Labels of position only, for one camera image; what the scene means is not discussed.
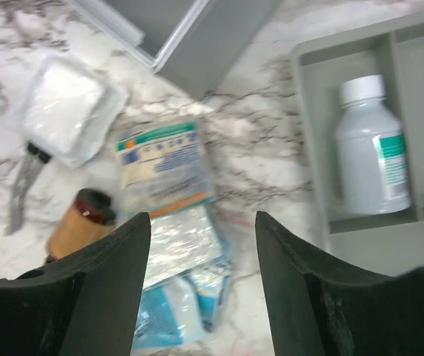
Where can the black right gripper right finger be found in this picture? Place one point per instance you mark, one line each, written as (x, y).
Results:
(319, 304)

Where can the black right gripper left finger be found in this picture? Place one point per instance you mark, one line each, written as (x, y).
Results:
(83, 304)

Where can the blue alcohol pad bag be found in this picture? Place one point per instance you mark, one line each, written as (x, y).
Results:
(185, 307)

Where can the brown medicine bottle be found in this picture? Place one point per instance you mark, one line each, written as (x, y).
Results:
(89, 218)

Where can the clear white pad packet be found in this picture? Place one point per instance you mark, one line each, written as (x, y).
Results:
(180, 242)

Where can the bandage packet blue orange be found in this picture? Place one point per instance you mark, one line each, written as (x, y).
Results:
(163, 169)

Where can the white medicine bottle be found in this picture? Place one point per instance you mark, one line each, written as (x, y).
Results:
(371, 150)

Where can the grey metal medicine box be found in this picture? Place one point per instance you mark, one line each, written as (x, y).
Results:
(192, 44)

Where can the white gauze pack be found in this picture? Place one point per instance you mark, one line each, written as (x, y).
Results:
(67, 109)

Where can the grey plastic tray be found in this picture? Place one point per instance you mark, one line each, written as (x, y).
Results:
(385, 243)

